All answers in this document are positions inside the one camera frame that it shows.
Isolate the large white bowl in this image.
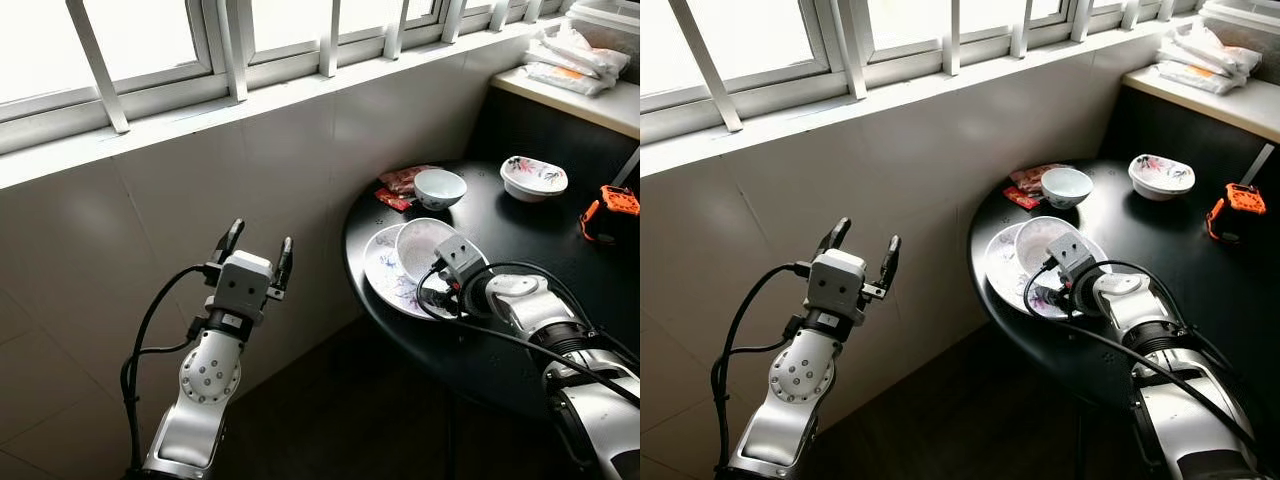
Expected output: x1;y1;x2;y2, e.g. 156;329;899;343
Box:
1014;215;1083;281
395;217;463;286

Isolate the white floral plate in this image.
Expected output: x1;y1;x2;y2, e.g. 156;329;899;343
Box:
362;222;463;321
983;222;1081;321

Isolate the pink snack packet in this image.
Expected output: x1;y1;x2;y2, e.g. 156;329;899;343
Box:
1010;163;1071;194
378;165;441;196

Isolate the small white bowl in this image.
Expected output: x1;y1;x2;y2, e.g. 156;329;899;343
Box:
1040;166;1094;210
413;168;468;211

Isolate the orange black tape measure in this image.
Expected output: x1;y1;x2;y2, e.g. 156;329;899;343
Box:
578;184;641;244
1205;182;1268;243

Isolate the grey metal rod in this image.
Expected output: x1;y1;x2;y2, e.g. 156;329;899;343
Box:
1237;142;1278;191
610;147;641;191

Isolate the black round table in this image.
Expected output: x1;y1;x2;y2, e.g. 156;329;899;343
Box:
342;160;641;480
967;158;1280;480

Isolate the oval floral bowl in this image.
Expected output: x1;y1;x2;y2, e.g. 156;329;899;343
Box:
500;155;569;204
1128;153;1197;202

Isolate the beige stone ledge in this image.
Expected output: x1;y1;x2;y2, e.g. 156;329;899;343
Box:
490;68;641;141
1122;65;1280;144

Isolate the white plastic packet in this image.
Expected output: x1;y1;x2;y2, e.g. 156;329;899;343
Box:
528;40;626;83
555;20;633;71
1180;22;1263;71
1160;40;1256;81

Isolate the clear plastic storage box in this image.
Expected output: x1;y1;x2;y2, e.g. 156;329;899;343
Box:
565;0;641;53
1198;0;1280;56

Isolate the white packet orange label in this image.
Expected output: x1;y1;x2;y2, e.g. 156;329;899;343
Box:
1155;60;1246;96
522;62;613;98

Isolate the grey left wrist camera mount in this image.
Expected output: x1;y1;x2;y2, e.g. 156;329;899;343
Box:
805;250;867;326
213;250;275;324

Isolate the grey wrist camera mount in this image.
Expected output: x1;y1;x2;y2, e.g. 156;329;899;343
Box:
1045;232;1101;291
805;250;867;326
433;233;491;291
213;250;275;324

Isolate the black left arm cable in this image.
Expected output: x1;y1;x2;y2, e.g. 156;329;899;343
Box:
118;263;223;476
708;262;813;476

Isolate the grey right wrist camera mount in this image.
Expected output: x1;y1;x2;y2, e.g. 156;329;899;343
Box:
1045;232;1101;291
433;233;491;291

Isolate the white window frame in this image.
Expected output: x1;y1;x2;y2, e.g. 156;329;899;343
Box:
640;0;1201;166
0;0;576;156

